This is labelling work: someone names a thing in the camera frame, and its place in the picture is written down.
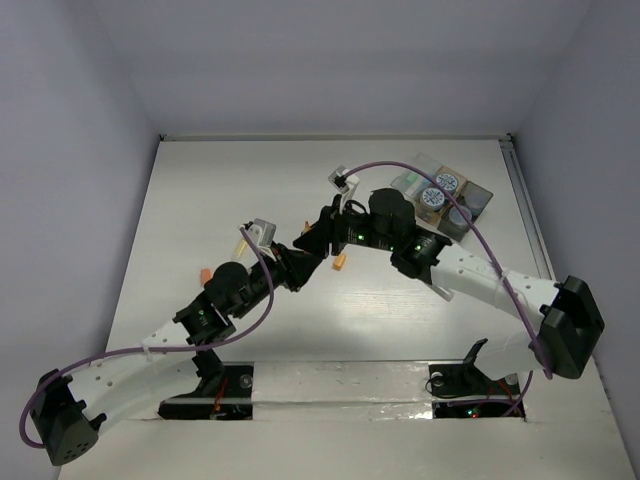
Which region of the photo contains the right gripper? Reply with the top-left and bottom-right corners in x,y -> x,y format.
293,192 -> 397,257

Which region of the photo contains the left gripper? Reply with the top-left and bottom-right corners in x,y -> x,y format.
231,241 -> 320,319

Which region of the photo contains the yellow highlighter marker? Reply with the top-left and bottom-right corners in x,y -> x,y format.
234,240 -> 248,258

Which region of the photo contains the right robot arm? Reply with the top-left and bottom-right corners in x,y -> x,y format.
293,188 -> 605,392

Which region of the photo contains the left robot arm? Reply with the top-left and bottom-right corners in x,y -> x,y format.
19,240 -> 329,466

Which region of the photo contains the red orange marker cap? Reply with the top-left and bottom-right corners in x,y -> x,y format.
199,268 -> 212,286

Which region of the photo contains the clear plastic container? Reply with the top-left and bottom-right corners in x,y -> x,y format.
390,153 -> 441,201

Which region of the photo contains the green marker cap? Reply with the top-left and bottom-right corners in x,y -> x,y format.
404,172 -> 421,185

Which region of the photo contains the orange plastic container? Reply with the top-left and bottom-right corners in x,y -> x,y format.
414,166 -> 468,226

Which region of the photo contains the orange tip clear marker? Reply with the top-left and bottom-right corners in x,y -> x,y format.
429,285 -> 454,302

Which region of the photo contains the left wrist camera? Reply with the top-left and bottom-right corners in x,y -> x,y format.
241,218 -> 277,250

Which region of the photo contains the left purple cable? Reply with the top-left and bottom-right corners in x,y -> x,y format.
18,227 -> 275,447

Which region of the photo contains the purple cable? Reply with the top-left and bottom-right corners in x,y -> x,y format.
344,160 -> 554,419
18,227 -> 275,447

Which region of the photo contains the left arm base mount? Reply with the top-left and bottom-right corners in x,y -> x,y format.
157,350 -> 254,421

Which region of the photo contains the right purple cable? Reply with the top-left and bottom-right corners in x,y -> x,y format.
344,160 -> 554,419

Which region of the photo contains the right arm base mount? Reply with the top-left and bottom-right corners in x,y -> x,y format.
425,339 -> 526,420

